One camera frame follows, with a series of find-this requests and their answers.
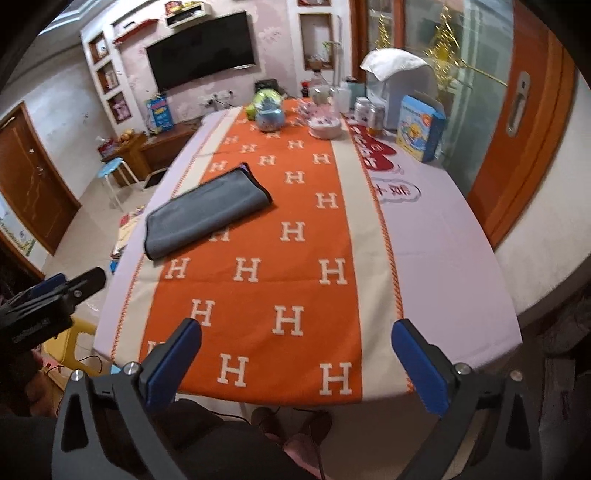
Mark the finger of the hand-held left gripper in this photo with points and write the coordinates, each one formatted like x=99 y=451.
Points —
x=51 y=281
x=87 y=281

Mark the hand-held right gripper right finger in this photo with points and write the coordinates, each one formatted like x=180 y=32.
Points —
x=421 y=369

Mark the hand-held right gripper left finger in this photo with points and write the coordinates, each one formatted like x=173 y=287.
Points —
x=171 y=369

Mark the grey towel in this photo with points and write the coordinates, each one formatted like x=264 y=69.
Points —
x=203 y=212

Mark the person's left hand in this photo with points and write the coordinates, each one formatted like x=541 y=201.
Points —
x=28 y=385

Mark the yellow plastic stool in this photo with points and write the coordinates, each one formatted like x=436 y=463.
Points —
x=69 y=339

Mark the person's dark trousers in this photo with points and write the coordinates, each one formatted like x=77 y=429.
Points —
x=207 y=443

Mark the brown wooden door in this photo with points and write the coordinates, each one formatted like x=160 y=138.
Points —
x=32 y=184

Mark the blue round stool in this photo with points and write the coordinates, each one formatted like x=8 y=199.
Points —
x=113 y=168

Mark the pink slippers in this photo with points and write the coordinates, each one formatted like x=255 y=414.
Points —
x=295 y=429

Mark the orange letter-print blanket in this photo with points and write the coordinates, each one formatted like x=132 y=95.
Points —
x=286 y=286

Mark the wooden television cabinet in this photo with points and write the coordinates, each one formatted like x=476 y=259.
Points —
x=159 y=147

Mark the blue cartoon box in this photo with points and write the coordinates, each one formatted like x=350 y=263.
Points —
x=160 y=114

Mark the white niche shelving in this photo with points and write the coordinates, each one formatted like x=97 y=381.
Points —
x=108 y=78

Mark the green apple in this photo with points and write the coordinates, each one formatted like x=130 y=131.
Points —
x=250 y=111

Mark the blue picture box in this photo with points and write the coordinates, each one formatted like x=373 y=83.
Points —
x=418 y=131

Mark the blue snow globe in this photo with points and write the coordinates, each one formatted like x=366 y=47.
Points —
x=270 y=110

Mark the black flat television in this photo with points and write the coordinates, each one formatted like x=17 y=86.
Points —
x=198 y=50

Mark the white bowl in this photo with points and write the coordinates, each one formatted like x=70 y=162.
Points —
x=324 y=127

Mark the orange sliding door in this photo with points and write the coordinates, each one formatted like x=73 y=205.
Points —
x=531 y=115

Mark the pink tea set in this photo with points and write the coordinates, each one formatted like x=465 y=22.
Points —
x=308 y=110

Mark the white plastic jug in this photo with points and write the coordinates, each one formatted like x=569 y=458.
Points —
x=350 y=98

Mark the white cloth-covered appliance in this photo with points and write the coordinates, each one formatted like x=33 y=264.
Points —
x=406 y=78

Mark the clear glass bottle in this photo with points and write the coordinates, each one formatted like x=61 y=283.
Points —
x=321 y=87

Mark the gold hanging decoration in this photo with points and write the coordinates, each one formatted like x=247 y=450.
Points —
x=445 y=34

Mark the white wall shelf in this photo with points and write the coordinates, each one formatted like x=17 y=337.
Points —
x=184 y=16

